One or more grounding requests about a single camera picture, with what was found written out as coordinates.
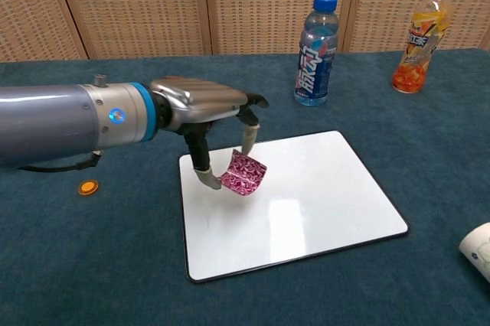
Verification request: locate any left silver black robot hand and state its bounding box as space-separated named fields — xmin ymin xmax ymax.
xmin=147 ymin=77 xmax=270 ymax=191

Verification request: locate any pink patterned packet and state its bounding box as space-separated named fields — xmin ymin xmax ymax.
xmin=220 ymin=148 xmax=268 ymax=197

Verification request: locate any orange round chip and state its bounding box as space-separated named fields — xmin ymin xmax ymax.
xmin=78 ymin=180 xmax=100 ymax=197

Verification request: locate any white board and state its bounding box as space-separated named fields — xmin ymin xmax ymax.
xmin=178 ymin=130 xmax=410 ymax=285

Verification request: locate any woven wooden folding screen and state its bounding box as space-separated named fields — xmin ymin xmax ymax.
xmin=0 ymin=0 xmax=490 ymax=63

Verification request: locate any blue capped drink bottle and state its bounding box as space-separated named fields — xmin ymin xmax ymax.
xmin=293 ymin=0 xmax=340 ymax=107

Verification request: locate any teal felt table cover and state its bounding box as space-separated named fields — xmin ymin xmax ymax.
xmin=0 ymin=47 xmax=490 ymax=326

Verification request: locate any yellow capped orange tea bottle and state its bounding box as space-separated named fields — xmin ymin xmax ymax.
xmin=390 ymin=0 xmax=456 ymax=95

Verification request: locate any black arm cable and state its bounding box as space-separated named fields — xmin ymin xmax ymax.
xmin=17 ymin=148 xmax=104 ymax=173

